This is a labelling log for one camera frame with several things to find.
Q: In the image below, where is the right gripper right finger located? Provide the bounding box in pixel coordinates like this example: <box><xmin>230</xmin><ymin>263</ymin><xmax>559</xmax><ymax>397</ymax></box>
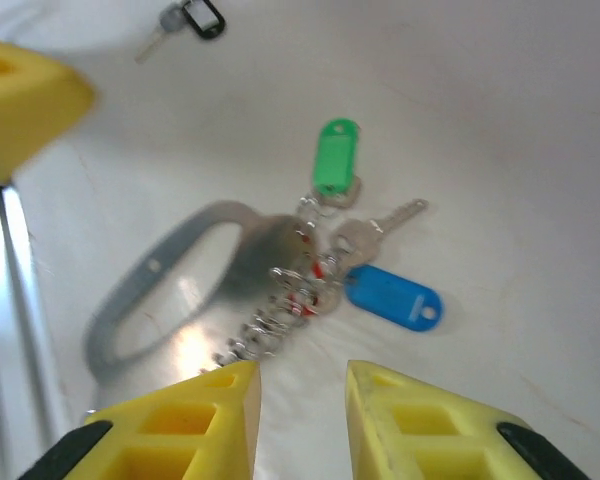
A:
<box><xmin>346</xmin><ymin>358</ymin><xmax>589</xmax><ymax>480</ymax></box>

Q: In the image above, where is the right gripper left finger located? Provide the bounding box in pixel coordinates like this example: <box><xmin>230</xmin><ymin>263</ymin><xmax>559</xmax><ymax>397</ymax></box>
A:
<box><xmin>27</xmin><ymin>360</ymin><xmax>262</xmax><ymax>480</ymax></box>

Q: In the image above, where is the key with blue tag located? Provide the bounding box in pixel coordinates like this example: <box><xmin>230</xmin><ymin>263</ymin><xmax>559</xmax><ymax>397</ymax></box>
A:
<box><xmin>329</xmin><ymin>198</ymin><xmax>444</xmax><ymax>334</ymax></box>

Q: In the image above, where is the key with black tag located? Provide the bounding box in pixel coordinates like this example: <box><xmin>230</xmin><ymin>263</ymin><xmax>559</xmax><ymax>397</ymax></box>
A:
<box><xmin>134</xmin><ymin>0</ymin><xmax>227</xmax><ymax>65</ymax></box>

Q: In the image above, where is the green key tag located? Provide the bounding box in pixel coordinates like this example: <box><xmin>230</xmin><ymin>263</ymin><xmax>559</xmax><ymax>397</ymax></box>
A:
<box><xmin>299</xmin><ymin>117</ymin><xmax>366</xmax><ymax>211</ymax></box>

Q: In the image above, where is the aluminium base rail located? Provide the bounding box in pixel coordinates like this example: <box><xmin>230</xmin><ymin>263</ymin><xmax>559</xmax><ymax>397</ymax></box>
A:
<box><xmin>0</xmin><ymin>182</ymin><xmax>74</xmax><ymax>480</ymax></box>

